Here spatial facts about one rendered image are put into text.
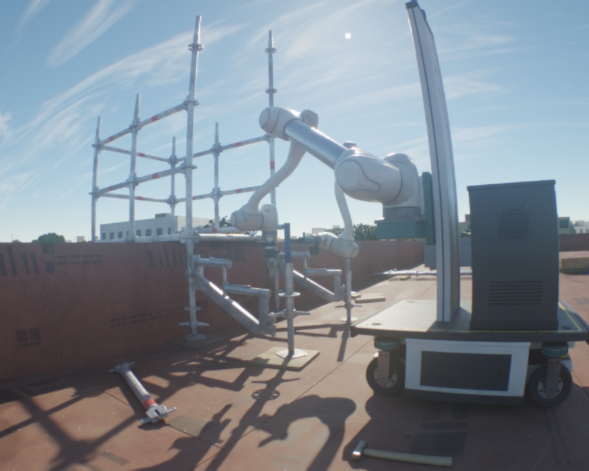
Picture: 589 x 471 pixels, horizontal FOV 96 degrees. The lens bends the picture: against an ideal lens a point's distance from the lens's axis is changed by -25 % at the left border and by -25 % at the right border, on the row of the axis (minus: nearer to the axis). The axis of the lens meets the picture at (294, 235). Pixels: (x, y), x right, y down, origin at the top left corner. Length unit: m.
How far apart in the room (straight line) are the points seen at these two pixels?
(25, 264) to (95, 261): 0.45
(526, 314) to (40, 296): 2.21
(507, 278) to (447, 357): 0.35
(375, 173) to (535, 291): 0.71
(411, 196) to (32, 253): 1.84
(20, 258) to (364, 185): 1.68
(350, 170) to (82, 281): 1.59
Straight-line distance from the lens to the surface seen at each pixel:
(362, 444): 1.15
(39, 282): 2.03
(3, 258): 1.97
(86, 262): 2.14
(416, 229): 1.30
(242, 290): 2.15
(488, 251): 1.31
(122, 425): 1.41
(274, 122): 1.60
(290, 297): 1.97
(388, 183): 1.22
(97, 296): 2.18
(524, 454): 1.19
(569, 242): 13.37
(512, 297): 1.33
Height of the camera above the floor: 0.65
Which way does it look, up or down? 2 degrees up
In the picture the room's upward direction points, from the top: 2 degrees counter-clockwise
